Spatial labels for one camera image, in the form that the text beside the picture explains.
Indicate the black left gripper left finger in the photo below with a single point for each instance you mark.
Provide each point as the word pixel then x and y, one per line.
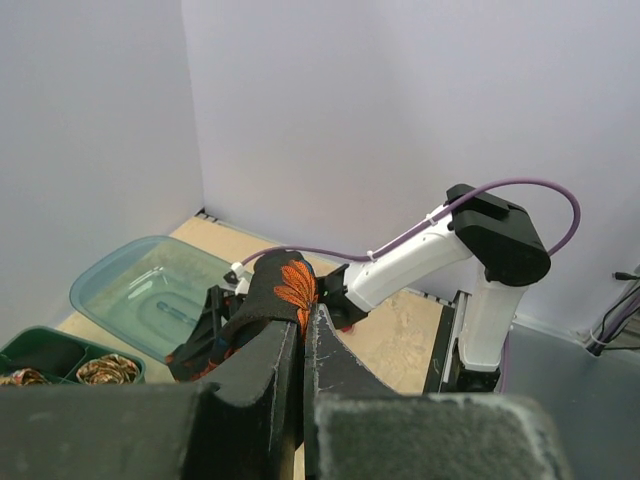
pixel 238 422

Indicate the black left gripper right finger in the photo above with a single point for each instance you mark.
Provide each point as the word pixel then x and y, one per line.
pixel 357 427

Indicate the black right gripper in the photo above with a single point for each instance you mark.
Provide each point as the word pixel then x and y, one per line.
pixel 277 292

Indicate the black orange floral tie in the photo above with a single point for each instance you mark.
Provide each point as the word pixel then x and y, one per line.
pixel 189 361

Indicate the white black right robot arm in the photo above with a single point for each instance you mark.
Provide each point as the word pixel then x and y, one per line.
pixel 472 224

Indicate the cream brown floral rolled tie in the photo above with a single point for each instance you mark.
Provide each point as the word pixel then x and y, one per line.
pixel 108 369

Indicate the clear blue plastic tub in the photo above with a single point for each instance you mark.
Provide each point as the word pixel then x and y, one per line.
pixel 149 293

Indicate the green divided organizer box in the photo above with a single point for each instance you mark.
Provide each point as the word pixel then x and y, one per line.
pixel 57 355

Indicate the red blue patterned rolled tie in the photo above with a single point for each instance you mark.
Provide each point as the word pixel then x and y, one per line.
pixel 24 377

